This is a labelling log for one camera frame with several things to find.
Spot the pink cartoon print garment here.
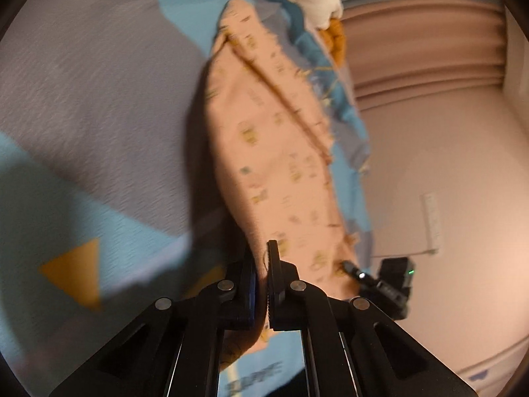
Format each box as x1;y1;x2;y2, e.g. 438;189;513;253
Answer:
193;0;361;365

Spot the orange cloth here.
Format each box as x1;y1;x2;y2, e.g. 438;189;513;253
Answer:
317;18;348;66

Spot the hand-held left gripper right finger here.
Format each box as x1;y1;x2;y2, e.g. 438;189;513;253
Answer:
267;240;477;397

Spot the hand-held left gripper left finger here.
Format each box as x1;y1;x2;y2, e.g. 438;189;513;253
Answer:
49;254;258;397

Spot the pink curtain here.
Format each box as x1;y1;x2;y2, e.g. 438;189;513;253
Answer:
339;0;508;111

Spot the white wall power strip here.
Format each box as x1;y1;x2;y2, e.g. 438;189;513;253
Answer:
421;192;443;256

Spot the blue grey patterned blanket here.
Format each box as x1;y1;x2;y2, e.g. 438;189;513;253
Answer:
0;0;373;397

